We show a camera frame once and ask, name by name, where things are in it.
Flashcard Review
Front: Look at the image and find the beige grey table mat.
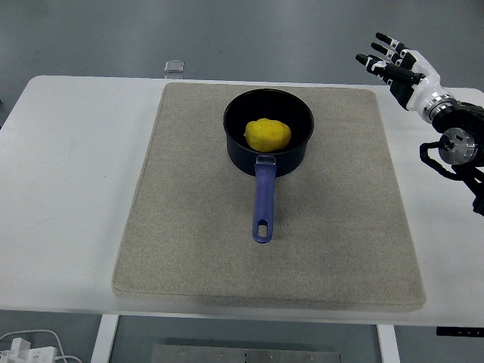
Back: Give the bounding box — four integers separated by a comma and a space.
111, 82, 427, 313

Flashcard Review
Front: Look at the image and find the black table control panel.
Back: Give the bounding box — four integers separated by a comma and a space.
436, 326, 484, 337

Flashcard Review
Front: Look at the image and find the grey metal plate with screws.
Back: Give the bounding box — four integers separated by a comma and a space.
150, 343, 343, 363

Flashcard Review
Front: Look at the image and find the white power strip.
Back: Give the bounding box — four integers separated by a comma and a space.
0, 337, 62, 363

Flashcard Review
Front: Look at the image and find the yellow potato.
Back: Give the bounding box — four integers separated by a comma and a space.
244, 117, 293, 154

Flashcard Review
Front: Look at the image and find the white cable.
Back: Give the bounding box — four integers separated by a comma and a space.
0, 328, 82, 363

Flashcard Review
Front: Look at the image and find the blue pot with handle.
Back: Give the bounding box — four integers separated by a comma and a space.
222, 88, 316, 244

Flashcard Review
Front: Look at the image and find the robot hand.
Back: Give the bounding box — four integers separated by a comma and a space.
355, 32, 443, 112

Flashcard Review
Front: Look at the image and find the white table leg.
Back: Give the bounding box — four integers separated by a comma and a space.
90, 314, 120, 363
376, 324, 401, 363

